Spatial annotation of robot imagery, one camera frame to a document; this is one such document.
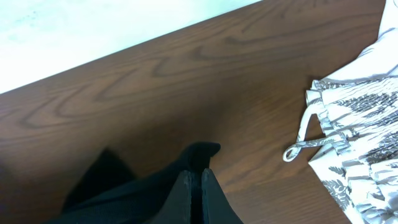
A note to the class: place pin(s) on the white patterned garment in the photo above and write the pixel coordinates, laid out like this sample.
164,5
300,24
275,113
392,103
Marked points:
351,117

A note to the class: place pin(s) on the black t-shirt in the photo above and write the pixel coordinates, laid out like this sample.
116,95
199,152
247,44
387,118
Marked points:
109,192

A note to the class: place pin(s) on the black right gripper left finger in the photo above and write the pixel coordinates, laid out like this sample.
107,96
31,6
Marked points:
177,207

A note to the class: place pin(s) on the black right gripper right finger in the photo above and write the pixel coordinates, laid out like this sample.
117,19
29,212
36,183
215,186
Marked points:
215,206

